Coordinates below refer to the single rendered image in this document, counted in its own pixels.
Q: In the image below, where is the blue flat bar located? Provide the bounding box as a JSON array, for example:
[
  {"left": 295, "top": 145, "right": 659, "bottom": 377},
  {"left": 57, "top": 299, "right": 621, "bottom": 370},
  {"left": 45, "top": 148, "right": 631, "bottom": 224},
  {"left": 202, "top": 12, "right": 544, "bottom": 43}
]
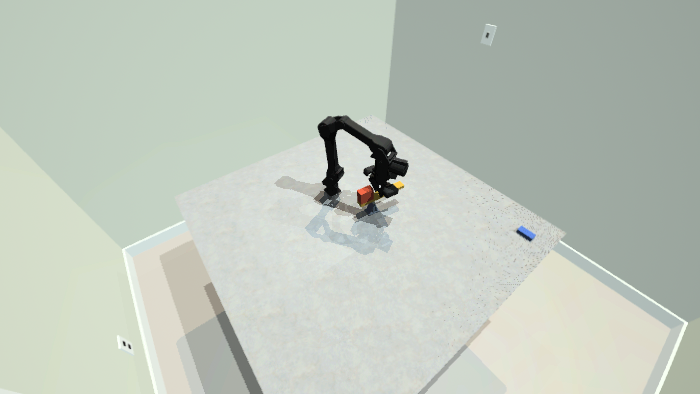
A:
[{"left": 516, "top": 226, "right": 536, "bottom": 241}]

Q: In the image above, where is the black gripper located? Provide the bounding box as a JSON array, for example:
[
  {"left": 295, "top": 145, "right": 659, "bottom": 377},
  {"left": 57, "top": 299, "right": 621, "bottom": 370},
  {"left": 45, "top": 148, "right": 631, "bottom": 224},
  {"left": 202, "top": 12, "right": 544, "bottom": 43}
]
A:
[{"left": 363, "top": 165, "right": 399, "bottom": 198}]

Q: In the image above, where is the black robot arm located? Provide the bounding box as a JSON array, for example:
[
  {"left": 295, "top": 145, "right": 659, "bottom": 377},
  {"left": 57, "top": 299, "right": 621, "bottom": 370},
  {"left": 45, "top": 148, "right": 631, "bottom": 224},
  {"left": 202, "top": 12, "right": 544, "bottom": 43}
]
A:
[{"left": 318, "top": 115, "right": 409, "bottom": 196}]

